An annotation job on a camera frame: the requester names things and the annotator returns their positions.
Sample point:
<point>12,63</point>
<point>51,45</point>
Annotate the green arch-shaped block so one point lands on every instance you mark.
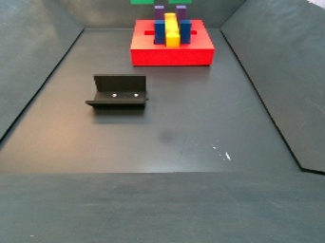
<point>152,2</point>

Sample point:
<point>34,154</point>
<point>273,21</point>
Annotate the red base board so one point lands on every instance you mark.
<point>148,54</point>

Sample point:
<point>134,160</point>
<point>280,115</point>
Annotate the black U-shaped holder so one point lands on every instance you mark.
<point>119,90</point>

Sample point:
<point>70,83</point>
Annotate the yellow long bar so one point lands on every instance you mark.
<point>172,30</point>

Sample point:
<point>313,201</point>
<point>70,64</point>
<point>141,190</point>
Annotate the blue post left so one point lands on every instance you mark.
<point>185,25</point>

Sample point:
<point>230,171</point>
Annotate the blue post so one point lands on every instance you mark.
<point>185,25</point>
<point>160,32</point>

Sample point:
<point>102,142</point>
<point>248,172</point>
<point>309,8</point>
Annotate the blue post right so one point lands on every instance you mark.
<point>160,32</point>

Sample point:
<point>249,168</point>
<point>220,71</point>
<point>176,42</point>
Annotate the purple post right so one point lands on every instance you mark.
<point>160,12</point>

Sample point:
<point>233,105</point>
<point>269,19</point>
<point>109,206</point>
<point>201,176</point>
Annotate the purple post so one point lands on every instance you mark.
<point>182,12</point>
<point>160,12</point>

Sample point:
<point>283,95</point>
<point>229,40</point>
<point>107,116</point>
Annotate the purple post left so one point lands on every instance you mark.
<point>182,12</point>

